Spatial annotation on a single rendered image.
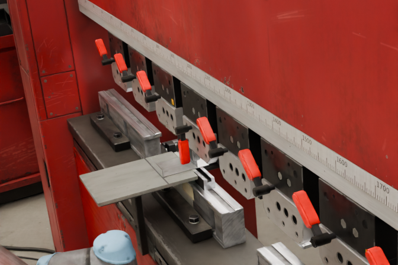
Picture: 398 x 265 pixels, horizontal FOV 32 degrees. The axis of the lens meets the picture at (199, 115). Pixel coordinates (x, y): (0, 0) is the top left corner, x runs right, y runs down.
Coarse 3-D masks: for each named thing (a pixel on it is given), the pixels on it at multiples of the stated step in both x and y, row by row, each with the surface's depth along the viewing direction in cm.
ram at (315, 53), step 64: (128, 0) 191; (192, 0) 148; (256, 0) 121; (320, 0) 102; (384, 0) 89; (192, 64) 157; (256, 64) 127; (320, 64) 106; (384, 64) 92; (256, 128) 133; (320, 128) 111; (384, 128) 95
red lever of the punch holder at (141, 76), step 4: (140, 72) 185; (144, 72) 185; (140, 76) 184; (144, 76) 184; (140, 80) 184; (144, 80) 183; (148, 80) 184; (140, 84) 184; (144, 84) 183; (148, 84) 183; (144, 88) 183; (148, 88) 183; (148, 92) 182; (148, 96) 181; (152, 96) 181; (156, 96) 182; (160, 96) 182; (148, 100) 181; (152, 100) 181; (156, 100) 182
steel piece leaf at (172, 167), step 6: (162, 162) 187; (168, 162) 186; (174, 162) 186; (180, 162) 186; (156, 168) 182; (162, 168) 183; (168, 168) 183; (174, 168) 183; (180, 168) 182; (186, 168) 182; (192, 168) 182; (162, 174) 178; (168, 174) 180
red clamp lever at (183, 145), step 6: (180, 126) 164; (186, 126) 164; (180, 132) 164; (180, 138) 165; (186, 138) 165; (180, 144) 165; (186, 144) 165; (180, 150) 166; (186, 150) 166; (180, 156) 167; (186, 156) 166; (186, 162) 167
